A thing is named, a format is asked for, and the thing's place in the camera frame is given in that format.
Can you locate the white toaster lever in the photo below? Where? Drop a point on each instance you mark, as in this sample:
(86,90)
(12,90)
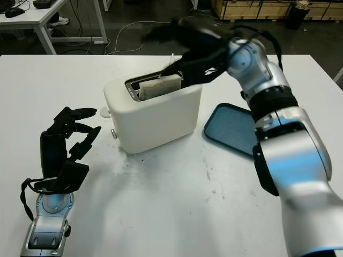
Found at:
(105,112)

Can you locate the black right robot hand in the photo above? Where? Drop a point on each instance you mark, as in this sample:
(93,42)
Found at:
(198,37)

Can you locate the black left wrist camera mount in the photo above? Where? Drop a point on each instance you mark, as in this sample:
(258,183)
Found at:
(72,171)

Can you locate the black desktop device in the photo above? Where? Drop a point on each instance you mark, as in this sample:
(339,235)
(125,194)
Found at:
(44,3)

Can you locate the white furniture frame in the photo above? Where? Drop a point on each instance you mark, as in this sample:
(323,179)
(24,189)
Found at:
(339,75)

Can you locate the silver toaster dial knob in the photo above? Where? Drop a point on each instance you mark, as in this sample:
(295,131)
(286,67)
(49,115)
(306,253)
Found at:
(114,134)

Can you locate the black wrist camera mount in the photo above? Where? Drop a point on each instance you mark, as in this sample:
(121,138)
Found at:
(203,69)
(72,171)

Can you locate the white shoes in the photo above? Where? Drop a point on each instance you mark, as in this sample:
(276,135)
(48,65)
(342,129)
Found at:
(60,21)

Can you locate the blue plastic tray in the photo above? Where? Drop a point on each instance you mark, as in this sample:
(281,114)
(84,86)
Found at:
(227,128)

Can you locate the cream white two-slot toaster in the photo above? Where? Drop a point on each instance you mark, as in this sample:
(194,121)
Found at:
(150,123)

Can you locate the stacked wooden crates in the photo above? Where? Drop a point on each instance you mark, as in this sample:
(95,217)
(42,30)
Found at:
(246,9)

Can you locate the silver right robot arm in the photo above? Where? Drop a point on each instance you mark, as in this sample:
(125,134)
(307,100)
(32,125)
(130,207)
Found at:
(289,160)

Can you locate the slice of white bread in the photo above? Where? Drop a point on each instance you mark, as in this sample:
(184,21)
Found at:
(160,87)

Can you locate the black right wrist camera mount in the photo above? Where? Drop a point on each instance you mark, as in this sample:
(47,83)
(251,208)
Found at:
(203,69)

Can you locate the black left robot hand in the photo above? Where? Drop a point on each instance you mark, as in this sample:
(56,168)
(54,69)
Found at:
(52,152)

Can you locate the crumpled brown paper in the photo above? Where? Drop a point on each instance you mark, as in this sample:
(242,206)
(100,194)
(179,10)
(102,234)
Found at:
(302,4)

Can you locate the white office desk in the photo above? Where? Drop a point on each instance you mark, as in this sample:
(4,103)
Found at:
(37,16)

